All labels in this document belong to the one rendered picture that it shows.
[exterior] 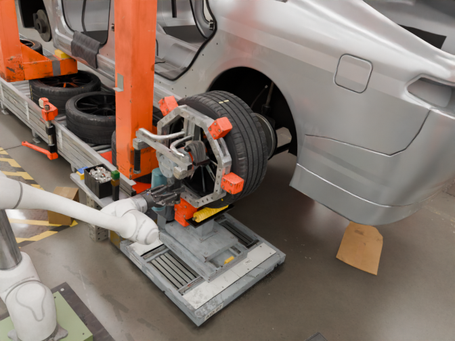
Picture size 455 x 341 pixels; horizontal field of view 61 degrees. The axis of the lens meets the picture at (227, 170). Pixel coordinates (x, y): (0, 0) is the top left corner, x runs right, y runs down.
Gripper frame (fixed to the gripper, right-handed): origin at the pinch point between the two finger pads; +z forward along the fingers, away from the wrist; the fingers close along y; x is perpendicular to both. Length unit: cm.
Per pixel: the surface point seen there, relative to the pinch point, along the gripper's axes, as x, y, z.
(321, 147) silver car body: 23, 39, 64
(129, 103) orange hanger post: 21, -58, 12
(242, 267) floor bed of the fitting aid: -75, 14, 50
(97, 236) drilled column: -78, -70, -6
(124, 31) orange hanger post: 60, -63, 12
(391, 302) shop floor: -83, 95, 114
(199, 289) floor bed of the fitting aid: -75, 10, 16
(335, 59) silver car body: 67, 32, 64
